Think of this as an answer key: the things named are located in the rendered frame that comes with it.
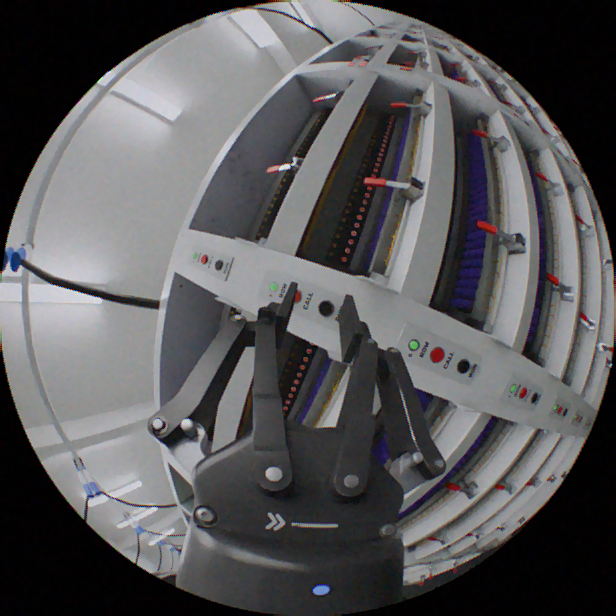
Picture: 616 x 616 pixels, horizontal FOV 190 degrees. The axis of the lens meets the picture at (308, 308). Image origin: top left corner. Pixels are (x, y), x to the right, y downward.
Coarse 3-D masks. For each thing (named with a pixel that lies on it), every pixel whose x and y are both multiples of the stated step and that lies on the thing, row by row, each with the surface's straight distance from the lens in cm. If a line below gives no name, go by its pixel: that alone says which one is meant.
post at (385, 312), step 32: (256, 256) 30; (288, 256) 27; (224, 288) 33; (256, 288) 29; (352, 288) 24; (384, 320) 24; (416, 320) 24; (448, 320) 25; (480, 352) 28; (512, 352) 32; (416, 384) 26; (448, 384) 27; (480, 384) 30; (544, 384) 42; (512, 416) 38; (544, 416) 48
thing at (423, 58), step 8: (416, 48) 136; (424, 48) 135; (416, 56) 137; (424, 56) 118; (432, 56) 110; (400, 64) 131; (408, 64) 92; (416, 64) 92; (424, 64) 91; (432, 64) 91; (440, 64) 101; (432, 72) 78; (440, 72) 85
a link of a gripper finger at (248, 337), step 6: (270, 306) 16; (276, 306) 17; (276, 312) 16; (252, 324) 14; (246, 330) 13; (252, 330) 13; (240, 336) 14; (246, 336) 14; (252, 336) 14; (240, 342) 14; (246, 342) 14; (252, 342) 14
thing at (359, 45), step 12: (360, 48) 141; (372, 48) 140; (396, 48) 137; (408, 48) 136; (432, 48) 136; (396, 60) 140; (408, 60) 139; (444, 60) 137; (468, 60) 139; (480, 72) 140; (540, 108) 152
